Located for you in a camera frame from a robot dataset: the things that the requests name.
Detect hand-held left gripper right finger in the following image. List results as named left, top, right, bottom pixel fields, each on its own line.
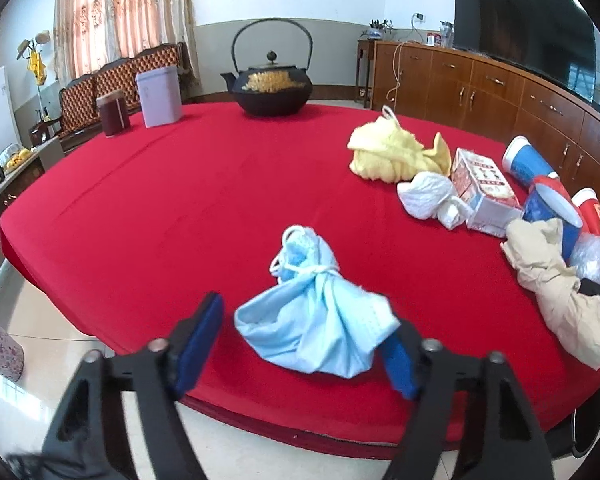
left=377, top=317, right=556, bottom=480

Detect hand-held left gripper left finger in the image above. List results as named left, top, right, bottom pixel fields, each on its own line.
left=40, top=291, right=226, bottom=480

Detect blue face mask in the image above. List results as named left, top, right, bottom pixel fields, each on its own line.
left=235, top=225, right=403, bottom=380

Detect red and white carton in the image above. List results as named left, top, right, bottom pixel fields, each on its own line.
left=450, top=147, right=526, bottom=238

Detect beige crumpled cloth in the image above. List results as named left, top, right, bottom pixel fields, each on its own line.
left=500, top=217, right=600, bottom=371

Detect clear plastic bag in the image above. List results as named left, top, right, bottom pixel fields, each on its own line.
left=567, top=232, right=600, bottom=286

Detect blue paper cup red rim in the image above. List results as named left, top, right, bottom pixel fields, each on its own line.
left=521, top=176, right=586, bottom=261

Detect black chair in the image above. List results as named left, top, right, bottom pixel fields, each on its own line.
left=550, top=385, right=600, bottom=461

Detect blue and white paper cup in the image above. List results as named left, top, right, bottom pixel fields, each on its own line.
left=501, top=135, right=561, bottom=186

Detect white plastic bag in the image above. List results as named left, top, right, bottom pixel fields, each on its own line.
left=396, top=171, right=473, bottom=231

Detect floral fabric bag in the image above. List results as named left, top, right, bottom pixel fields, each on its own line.
left=0, top=305, right=26, bottom=386

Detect yellow plastic bag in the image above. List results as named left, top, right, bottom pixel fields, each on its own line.
left=346, top=105, right=452, bottom=184

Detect low side cabinet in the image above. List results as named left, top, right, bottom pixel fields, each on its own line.
left=0, top=150, right=46, bottom=266

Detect long wooden cabinet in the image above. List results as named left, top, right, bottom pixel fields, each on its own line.
left=371, top=40, right=600, bottom=196

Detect dark red jar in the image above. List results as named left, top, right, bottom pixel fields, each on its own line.
left=96, top=92, right=131, bottom=137

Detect lavender tin box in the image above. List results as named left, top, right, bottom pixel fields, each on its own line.
left=136, top=66, right=183, bottom=128

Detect pile of yellow fruit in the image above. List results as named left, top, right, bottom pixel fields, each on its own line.
left=2, top=147, right=33, bottom=171

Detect black cast iron teapot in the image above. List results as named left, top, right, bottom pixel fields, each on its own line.
left=220, top=17, right=315, bottom=117

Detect wooden patterned sofa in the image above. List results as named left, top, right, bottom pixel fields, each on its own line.
left=30, top=42, right=191, bottom=153

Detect black television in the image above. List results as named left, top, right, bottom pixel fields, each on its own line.
left=452, top=0, right=598, bottom=103

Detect bottles on cabinet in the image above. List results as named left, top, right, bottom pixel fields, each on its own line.
left=426, top=20, right=454, bottom=50

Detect coat rack with hats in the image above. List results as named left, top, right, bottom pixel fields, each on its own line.
left=16, top=30, right=51, bottom=121

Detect potted plant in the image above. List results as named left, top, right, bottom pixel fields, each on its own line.
left=367, top=17, right=396, bottom=41

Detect beige patterned curtain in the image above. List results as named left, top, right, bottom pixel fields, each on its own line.
left=54, top=0, right=198, bottom=86

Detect white cable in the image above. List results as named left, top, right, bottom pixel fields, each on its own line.
left=386, top=42, right=411, bottom=106

